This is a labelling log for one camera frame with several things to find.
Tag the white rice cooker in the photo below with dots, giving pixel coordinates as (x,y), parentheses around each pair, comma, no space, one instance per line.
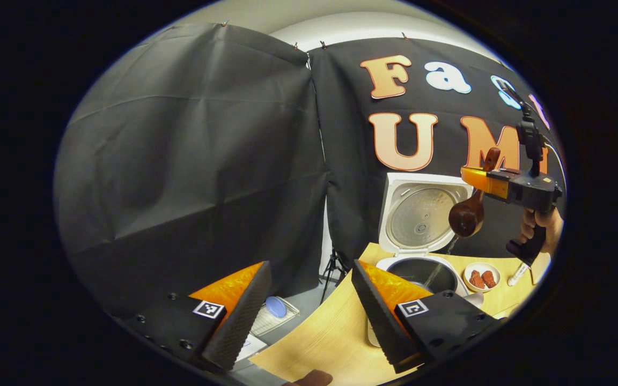
(421,220)

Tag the white box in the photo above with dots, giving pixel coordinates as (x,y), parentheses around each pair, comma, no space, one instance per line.
(250,348)

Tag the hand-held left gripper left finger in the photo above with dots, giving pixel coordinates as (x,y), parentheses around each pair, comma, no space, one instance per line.
(244,321)

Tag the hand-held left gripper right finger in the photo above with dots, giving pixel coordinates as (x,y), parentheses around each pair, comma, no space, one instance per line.
(376,321)

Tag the white oval plate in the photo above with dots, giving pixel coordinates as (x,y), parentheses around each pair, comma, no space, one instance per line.
(480,266)

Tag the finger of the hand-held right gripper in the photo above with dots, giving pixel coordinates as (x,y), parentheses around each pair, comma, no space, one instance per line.
(480,179)

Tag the black backdrop cloth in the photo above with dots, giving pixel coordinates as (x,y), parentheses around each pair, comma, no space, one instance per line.
(180,161)

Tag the red meat piece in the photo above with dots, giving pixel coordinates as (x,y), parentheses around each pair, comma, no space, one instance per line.
(476,279)
(489,279)

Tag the brown wooden spoon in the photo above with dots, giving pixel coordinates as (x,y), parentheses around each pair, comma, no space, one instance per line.
(465,217)

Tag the white labelled drink bottle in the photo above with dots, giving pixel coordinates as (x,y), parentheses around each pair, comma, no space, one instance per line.
(518,274)

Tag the black tripod stand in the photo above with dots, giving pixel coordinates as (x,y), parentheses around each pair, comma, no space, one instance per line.
(333,265)

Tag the blue round lid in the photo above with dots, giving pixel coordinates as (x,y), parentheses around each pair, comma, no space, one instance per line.
(276,306)

